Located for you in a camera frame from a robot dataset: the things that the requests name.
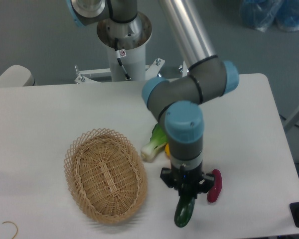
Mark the green bok choy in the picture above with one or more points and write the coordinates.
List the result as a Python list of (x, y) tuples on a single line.
[(157, 142)]

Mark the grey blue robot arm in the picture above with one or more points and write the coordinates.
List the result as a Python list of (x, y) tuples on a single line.
[(175, 105)]

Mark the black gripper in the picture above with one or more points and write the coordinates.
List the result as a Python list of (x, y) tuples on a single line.
[(184, 180)]

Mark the purple sweet potato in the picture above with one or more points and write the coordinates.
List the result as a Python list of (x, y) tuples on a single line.
[(214, 193)]

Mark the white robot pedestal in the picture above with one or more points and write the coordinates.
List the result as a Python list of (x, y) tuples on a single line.
[(125, 44)]

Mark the blue plastic bag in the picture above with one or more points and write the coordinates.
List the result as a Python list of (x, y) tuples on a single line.
[(261, 14)]

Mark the woven wicker basket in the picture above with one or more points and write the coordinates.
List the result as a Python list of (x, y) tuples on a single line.
[(105, 176)]

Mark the dark green cucumber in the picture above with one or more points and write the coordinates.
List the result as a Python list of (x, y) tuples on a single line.
[(184, 209)]

